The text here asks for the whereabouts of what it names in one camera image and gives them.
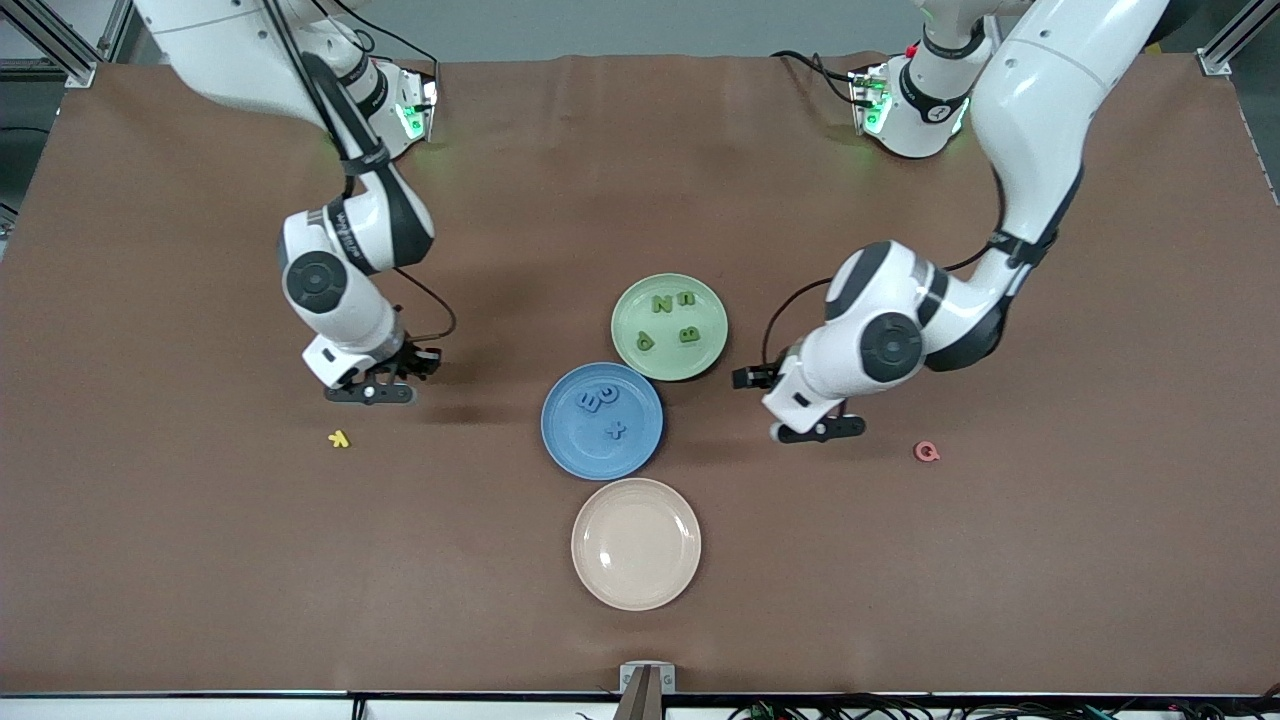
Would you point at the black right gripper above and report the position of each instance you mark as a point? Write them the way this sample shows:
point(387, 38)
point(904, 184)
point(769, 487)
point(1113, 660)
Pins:
point(409, 359)

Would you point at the green foam letter B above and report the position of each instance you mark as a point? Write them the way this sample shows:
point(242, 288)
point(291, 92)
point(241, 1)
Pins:
point(689, 334)

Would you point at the green foam letter p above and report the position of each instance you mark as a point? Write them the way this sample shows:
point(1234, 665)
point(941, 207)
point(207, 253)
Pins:
point(641, 344)

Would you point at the green foam letter N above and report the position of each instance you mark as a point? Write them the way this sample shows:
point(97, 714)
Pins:
point(661, 304)

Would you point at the blue foam letter x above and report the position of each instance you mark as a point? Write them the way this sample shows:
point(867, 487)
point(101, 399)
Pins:
point(615, 431)

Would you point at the blue foam letter G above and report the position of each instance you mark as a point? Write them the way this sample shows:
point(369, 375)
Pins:
point(601, 393)

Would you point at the blue foam letter E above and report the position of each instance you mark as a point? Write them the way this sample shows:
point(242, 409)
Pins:
point(588, 401)

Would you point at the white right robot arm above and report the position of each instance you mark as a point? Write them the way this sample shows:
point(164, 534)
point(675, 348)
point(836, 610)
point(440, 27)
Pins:
point(230, 40)

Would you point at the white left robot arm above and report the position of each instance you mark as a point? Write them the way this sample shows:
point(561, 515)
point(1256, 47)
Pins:
point(1040, 90)

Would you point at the pink foam letter Q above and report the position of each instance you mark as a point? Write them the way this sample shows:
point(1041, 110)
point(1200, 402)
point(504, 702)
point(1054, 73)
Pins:
point(918, 452)

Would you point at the green round plate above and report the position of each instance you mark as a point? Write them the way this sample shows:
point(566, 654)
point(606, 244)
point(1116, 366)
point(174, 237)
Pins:
point(665, 365)

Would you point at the yellow foam letter k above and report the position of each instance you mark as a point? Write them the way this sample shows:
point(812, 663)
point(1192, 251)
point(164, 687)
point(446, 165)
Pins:
point(338, 438)

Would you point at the blue round plate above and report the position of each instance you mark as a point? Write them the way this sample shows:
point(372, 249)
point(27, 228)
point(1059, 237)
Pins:
point(590, 450)

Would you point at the beige round plate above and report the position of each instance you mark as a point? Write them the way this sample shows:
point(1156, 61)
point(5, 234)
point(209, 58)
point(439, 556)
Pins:
point(636, 550)

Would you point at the brown table cover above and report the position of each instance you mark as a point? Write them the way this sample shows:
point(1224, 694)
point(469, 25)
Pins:
point(1000, 600)

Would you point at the grey metal mounting bracket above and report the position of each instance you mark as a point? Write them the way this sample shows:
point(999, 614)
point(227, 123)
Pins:
point(627, 678)

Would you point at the camera mounting post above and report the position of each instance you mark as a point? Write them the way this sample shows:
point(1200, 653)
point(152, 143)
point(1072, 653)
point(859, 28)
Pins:
point(640, 702)

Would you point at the white table edge rail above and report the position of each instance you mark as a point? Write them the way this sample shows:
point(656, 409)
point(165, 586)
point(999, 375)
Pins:
point(200, 711)

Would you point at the aluminium frame profile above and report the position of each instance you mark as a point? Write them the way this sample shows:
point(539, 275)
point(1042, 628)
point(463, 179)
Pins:
point(115, 30)
point(60, 45)
point(1225, 52)

